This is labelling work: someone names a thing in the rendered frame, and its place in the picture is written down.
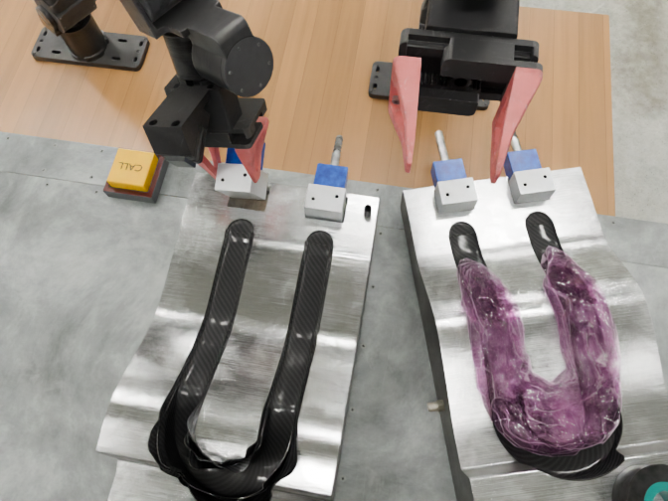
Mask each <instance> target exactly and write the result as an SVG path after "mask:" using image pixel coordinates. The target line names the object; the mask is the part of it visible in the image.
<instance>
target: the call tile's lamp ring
mask: <svg viewBox="0 0 668 501"><path fill-rule="evenodd" d="M155 155H156V154H155ZM156 156H157V157H160V159H159V162H158V165H157V168H156V171H155V174H154V177H153V180H152V183H151V186H150V189H149V192H148V193H144V192H137V191H130V190H123V189H116V188H109V184H108V183H107V181H106V183H105V185H104V188H103V191H107V192H113V193H120V194H127V195H134V196H141V197H148V198H151V197H152V194H153V191H154V188H155V185H156V182H157V179H158V176H159V173H160V170H161V167H162V164H163V161H164V158H165V157H163V156H161V155H156Z"/></svg>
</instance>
